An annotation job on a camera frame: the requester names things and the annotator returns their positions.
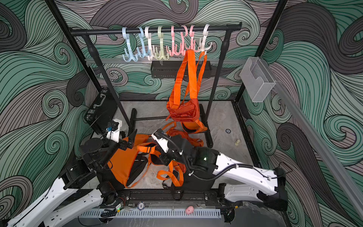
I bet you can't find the orange sling bag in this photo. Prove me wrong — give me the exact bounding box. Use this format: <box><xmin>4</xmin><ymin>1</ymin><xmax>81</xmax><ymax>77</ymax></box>
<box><xmin>180</xmin><ymin>50</ymin><xmax>208</xmax><ymax>134</ymax></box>

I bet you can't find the red-orange drawstring bag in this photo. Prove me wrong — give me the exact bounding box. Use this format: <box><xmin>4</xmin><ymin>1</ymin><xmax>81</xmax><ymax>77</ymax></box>
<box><xmin>167</xmin><ymin>50</ymin><xmax>206</xmax><ymax>122</ymax></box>

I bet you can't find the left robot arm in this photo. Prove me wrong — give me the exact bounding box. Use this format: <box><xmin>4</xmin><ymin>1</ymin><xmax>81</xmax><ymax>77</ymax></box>
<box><xmin>5</xmin><ymin>136</ymin><xmax>135</xmax><ymax>227</ymax></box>

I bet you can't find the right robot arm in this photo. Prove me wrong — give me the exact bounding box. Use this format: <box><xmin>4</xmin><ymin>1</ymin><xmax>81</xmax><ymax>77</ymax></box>
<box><xmin>152</xmin><ymin>129</ymin><xmax>288</xmax><ymax>211</ymax></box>

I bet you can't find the pale green hook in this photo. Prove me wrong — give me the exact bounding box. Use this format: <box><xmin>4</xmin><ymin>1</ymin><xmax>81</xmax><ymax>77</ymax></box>
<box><xmin>155</xmin><ymin>26</ymin><xmax>170</xmax><ymax>61</ymax></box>

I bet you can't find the pink hook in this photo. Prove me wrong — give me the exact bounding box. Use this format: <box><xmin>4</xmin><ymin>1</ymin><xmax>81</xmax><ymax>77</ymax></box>
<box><xmin>179</xmin><ymin>25</ymin><xmax>188</xmax><ymax>56</ymax></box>
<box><xmin>166</xmin><ymin>26</ymin><xmax>179</xmax><ymax>57</ymax></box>
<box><xmin>187</xmin><ymin>25</ymin><xmax>197</xmax><ymax>52</ymax></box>

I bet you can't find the white hook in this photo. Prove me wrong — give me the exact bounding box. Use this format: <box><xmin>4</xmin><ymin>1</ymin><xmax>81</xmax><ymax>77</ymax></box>
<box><xmin>197</xmin><ymin>24</ymin><xmax>212</xmax><ymax>55</ymax></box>
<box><xmin>145</xmin><ymin>26</ymin><xmax>156</xmax><ymax>61</ymax></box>

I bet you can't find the light blue hook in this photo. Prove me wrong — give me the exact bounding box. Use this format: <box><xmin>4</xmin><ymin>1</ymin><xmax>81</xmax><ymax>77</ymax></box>
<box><xmin>122</xmin><ymin>27</ymin><xmax>139</xmax><ymax>62</ymax></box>
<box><xmin>137</xmin><ymin>27</ymin><xmax>150</xmax><ymax>60</ymax></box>

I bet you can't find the light blue hook leftmost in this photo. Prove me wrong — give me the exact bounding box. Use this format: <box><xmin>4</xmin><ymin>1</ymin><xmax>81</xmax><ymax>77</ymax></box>
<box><xmin>122</xmin><ymin>27</ymin><xmax>139</xmax><ymax>62</ymax></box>

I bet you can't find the white hook rightmost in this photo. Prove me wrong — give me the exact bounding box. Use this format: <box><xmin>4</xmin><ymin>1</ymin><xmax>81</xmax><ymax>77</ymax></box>
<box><xmin>197</xmin><ymin>24</ymin><xmax>212</xmax><ymax>55</ymax></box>

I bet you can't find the large orange backpack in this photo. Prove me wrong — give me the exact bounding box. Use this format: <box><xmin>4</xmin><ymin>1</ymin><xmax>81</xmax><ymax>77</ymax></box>
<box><xmin>108</xmin><ymin>134</ymin><xmax>186</xmax><ymax>188</ymax></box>

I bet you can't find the black round mat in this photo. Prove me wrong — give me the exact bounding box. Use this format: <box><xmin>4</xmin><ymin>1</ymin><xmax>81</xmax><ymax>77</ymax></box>
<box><xmin>84</xmin><ymin>133</ymin><xmax>218</xmax><ymax>193</ymax></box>

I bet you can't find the pink small object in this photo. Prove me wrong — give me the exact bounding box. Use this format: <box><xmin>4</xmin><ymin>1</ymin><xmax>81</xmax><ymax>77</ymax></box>
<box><xmin>185</xmin><ymin>206</ymin><xmax>195</xmax><ymax>215</ymax></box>

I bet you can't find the black clothes rack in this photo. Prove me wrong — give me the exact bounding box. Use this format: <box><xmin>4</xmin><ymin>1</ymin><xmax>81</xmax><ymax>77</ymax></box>
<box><xmin>69</xmin><ymin>22</ymin><xmax>244</xmax><ymax>148</ymax></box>

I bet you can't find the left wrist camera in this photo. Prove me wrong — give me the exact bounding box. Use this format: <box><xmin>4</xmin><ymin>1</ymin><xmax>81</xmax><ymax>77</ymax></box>
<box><xmin>106</xmin><ymin>119</ymin><xmax>123</xmax><ymax>143</ymax></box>

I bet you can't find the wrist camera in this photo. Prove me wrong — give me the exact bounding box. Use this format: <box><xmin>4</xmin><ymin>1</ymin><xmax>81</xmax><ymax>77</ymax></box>
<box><xmin>151</xmin><ymin>129</ymin><xmax>173</xmax><ymax>153</ymax></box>
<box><xmin>106</xmin><ymin>119</ymin><xmax>123</xmax><ymax>143</ymax></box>

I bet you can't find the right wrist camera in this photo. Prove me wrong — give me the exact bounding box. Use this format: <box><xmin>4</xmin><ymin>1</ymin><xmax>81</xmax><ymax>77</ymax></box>
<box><xmin>151</xmin><ymin>129</ymin><xmax>173</xmax><ymax>153</ymax></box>

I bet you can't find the black case on wall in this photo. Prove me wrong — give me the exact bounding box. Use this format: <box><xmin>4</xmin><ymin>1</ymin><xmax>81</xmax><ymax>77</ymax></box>
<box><xmin>84</xmin><ymin>88</ymin><xmax>117</xmax><ymax>135</ymax></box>

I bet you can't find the white slotted cable duct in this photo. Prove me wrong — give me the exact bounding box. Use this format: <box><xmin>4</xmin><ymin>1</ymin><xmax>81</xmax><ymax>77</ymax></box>
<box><xmin>79</xmin><ymin>208</ymin><xmax>222</xmax><ymax>219</ymax></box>

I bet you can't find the black wall shelf tray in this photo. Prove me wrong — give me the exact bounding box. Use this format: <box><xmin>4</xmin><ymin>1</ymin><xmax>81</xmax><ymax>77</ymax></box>
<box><xmin>150</xmin><ymin>61</ymin><xmax>212</xmax><ymax>81</ymax></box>

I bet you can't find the white mesh wall basket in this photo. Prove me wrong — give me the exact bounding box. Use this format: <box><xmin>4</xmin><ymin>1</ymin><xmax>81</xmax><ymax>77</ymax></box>
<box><xmin>240</xmin><ymin>57</ymin><xmax>276</xmax><ymax>103</ymax></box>

